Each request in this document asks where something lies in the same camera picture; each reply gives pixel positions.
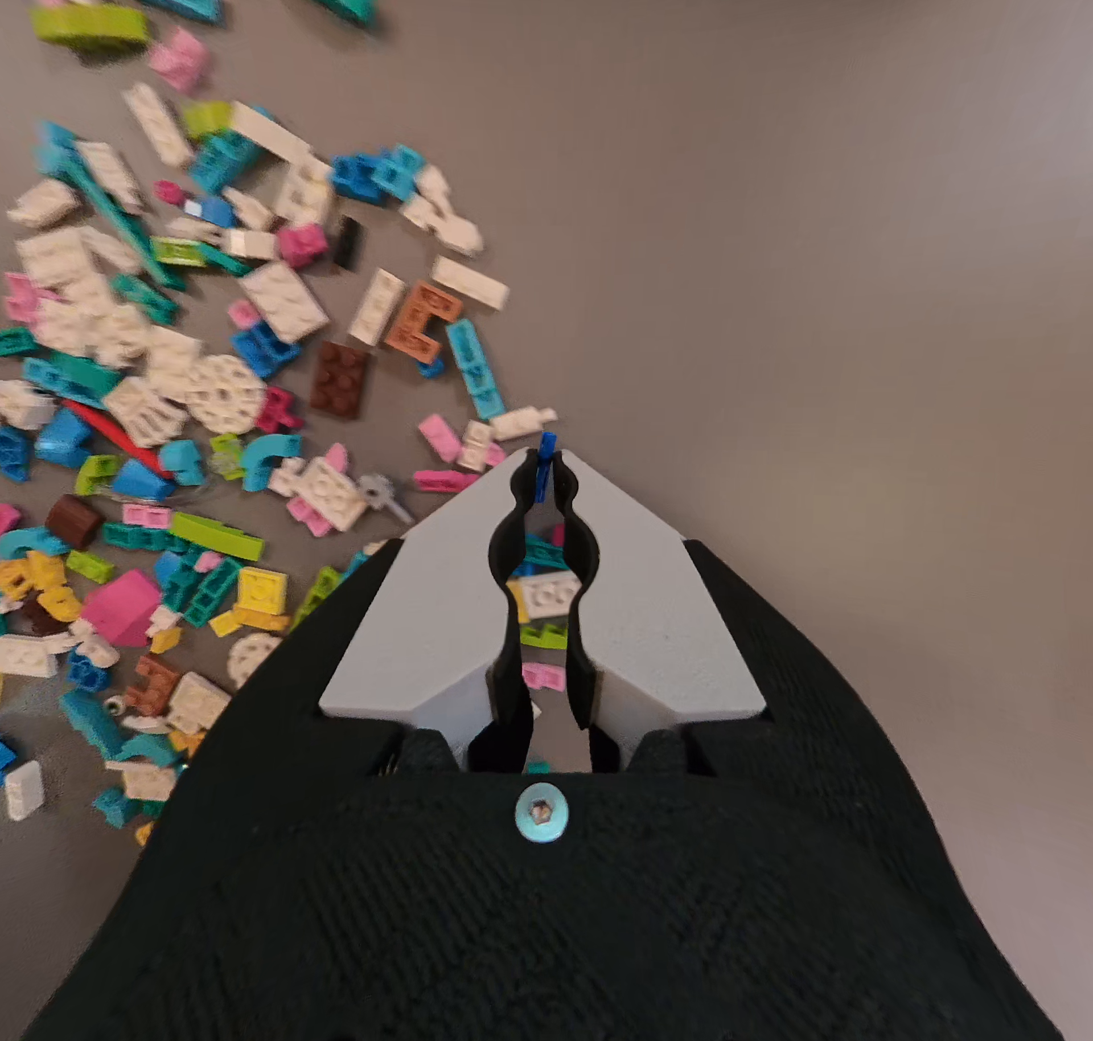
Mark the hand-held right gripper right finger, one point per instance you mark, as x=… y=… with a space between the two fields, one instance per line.
x=666 y=631

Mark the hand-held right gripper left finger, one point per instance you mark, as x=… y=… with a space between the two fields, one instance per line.
x=418 y=631

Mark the small blue brick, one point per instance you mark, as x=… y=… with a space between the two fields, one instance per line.
x=546 y=464

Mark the assorted coloured bricks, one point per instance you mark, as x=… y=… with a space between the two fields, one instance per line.
x=171 y=375

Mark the grey desk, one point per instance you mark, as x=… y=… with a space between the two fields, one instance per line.
x=811 y=289

